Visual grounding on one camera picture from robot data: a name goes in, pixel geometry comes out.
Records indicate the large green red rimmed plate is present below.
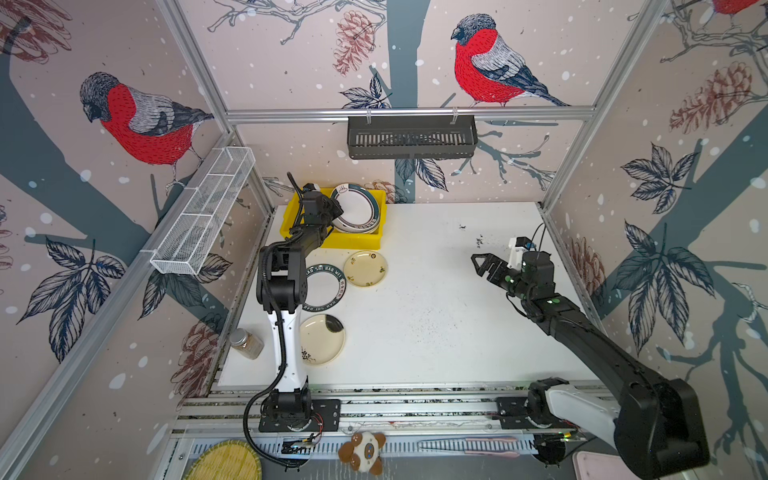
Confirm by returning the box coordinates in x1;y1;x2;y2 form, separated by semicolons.
331;183;381;234

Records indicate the small cream patterned plate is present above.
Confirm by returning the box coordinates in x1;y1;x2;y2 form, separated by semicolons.
343;251;389;287

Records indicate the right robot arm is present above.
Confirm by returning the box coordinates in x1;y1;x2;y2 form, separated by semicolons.
471;251;710;479

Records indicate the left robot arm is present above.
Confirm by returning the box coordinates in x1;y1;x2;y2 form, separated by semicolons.
256;184;343;424

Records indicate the yellow plastic bin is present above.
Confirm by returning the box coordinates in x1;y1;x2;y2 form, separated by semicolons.
279;190;387;250

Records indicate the dark green lettered rim plate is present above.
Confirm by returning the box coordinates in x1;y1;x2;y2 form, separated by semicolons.
303;264;347;313

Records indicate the cream plate with dark spot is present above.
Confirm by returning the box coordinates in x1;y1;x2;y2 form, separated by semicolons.
300;315;346;366

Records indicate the black hanging basket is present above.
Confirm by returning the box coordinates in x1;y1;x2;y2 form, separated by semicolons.
347;115;478;160

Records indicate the spice jar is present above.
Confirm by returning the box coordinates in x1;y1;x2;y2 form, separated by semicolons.
229;328;264;360

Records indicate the pink tray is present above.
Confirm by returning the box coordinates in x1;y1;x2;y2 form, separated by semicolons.
573;451;638;480

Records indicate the panda plush toy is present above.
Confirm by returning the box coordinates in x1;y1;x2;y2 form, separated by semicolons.
338;431;386;476

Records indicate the yellow bamboo mat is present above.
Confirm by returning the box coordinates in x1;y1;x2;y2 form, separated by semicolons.
184;440;263;480

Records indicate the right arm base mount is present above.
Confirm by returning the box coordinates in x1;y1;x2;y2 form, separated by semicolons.
495;377;573;430

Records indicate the white wire mesh basket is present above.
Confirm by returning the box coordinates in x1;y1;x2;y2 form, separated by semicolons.
150;146;255;276

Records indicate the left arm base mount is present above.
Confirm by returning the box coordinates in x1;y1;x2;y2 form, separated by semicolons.
258;389;341;433

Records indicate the black corrugated cable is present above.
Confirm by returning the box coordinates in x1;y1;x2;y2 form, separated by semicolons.
241;172;325;469

